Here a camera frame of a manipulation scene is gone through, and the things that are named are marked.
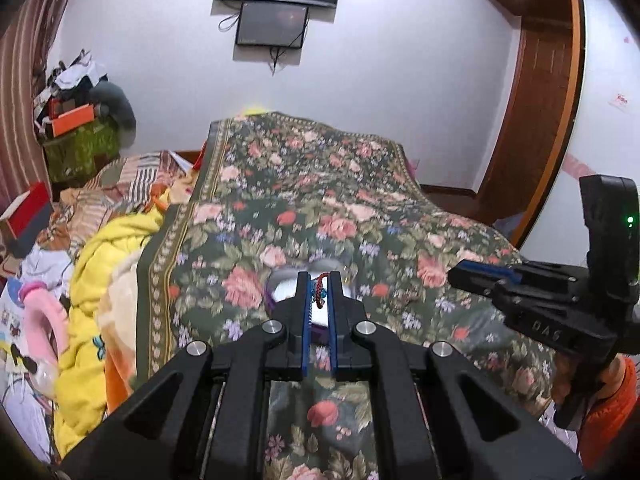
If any pink plush toy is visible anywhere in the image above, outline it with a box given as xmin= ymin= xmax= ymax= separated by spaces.
xmin=19 ymin=280 xmax=69 ymax=363

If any white door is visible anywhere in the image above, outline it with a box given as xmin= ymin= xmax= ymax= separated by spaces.
xmin=520 ymin=0 xmax=640 ymax=273

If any pile of clutter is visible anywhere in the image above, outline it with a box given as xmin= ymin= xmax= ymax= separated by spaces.
xmin=32 ymin=49 xmax=109 ymax=128

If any brown wooden wardrobe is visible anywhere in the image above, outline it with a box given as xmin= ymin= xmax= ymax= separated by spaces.
xmin=470 ymin=0 xmax=587 ymax=250

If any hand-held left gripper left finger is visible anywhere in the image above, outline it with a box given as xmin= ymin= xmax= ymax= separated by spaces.
xmin=54 ymin=271 xmax=310 ymax=480

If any red and blue braided bracelet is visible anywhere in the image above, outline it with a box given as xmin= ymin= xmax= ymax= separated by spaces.
xmin=310 ymin=272 xmax=331 ymax=328

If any person's right forearm orange sleeve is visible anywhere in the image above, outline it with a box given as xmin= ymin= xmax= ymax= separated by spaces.
xmin=577 ymin=354 xmax=639 ymax=472

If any orange box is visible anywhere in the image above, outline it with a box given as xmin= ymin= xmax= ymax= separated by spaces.
xmin=50 ymin=103 xmax=96 ymax=137

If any green cloth covered stand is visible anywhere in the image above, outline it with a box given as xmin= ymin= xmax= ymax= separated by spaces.
xmin=42 ymin=115 xmax=122 ymax=184

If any black wall panel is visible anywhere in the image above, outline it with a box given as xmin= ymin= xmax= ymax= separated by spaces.
xmin=234 ymin=1 xmax=310 ymax=49

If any yellow blanket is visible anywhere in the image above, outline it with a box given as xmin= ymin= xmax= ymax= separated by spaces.
xmin=53 ymin=204 xmax=167 ymax=461

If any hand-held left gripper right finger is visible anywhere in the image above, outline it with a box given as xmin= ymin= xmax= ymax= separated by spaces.
xmin=331 ymin=271 xmax=585 ymax=480

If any brown striped curtain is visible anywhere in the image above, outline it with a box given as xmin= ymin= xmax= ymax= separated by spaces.
xmin=0 ymin=0 xmax=97 ymax=211

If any red box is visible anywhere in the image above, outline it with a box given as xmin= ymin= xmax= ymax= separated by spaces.
xmin=0 ymin=181 xmax=54 ymax=252

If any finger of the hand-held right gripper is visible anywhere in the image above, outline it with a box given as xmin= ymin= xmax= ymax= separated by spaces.
xmin=447 ymin=267 xmax=617 ymax=357
xmin=457 ymin=259 xmax=589 ymax=291

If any striped patchwork blanket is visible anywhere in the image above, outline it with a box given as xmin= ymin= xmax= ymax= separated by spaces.
xmin=34 ymin=149 xmax=202 ymax=261

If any cream and orange cloth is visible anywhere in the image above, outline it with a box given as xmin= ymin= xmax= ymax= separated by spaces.
xmin=97 ymin=251 xmax=147 ymax=413

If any floral bedspread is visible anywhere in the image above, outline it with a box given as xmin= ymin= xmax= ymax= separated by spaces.
xmin=134 ymin=110 xmax=568 ymax=480

